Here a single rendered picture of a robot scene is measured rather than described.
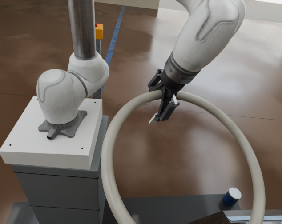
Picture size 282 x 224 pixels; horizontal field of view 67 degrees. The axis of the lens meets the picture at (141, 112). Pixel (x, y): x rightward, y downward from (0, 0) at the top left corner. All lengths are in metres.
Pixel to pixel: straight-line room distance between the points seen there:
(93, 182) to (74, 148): 0.22
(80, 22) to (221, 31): 0.60
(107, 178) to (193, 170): 1.70
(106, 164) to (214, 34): 0.37
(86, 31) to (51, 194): 0.86
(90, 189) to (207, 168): 1.32
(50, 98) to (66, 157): 0.27
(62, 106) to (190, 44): 0.64
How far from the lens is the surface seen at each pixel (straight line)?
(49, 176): 1.16
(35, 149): 1.05
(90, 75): 1.02
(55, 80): 0.93
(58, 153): 1.00
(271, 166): 2.61
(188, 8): 0.66
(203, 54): 0.50
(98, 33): 1.74
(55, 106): 0.96
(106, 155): 0.52
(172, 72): 0.56
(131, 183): 1.95
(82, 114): 1.12
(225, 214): 1.06
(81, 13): 0.92
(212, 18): 0.47
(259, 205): 0.71
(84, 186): 1.18
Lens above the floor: 1.67
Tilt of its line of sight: 40 degrees down
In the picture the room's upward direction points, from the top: 8 degrees clockwise
